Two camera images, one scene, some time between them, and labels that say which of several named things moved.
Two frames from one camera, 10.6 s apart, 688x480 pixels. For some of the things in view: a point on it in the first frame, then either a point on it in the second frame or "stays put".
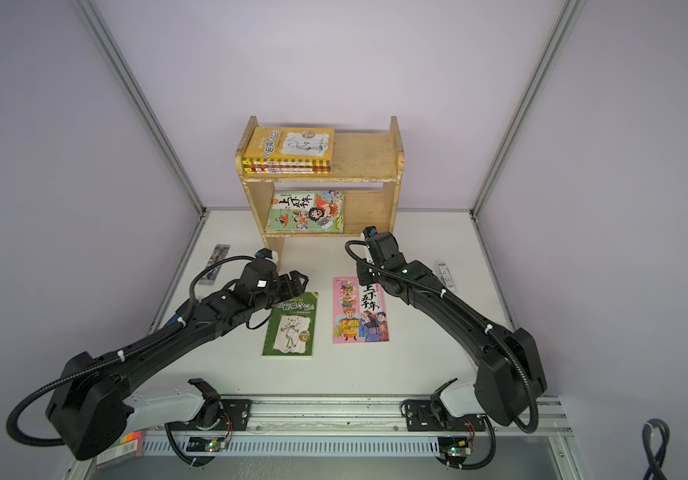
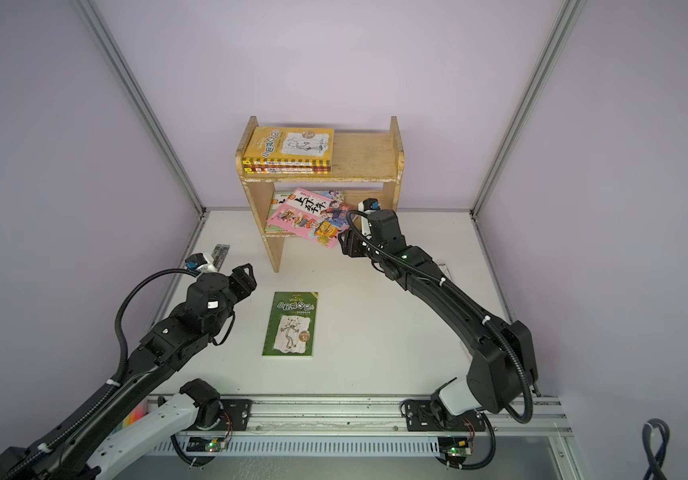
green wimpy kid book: (292, 326) stays put
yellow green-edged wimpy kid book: (290, 147) stays put
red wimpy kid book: (285, 168) stays put
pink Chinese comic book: (360, 312) → (311, 216)
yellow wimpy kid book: (285, 171) stays put
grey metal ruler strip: (209, 276) stays put
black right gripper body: (369, 272) → (356, 243)
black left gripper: (290, 289) → (242, 280)
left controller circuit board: (205, 444) stays put
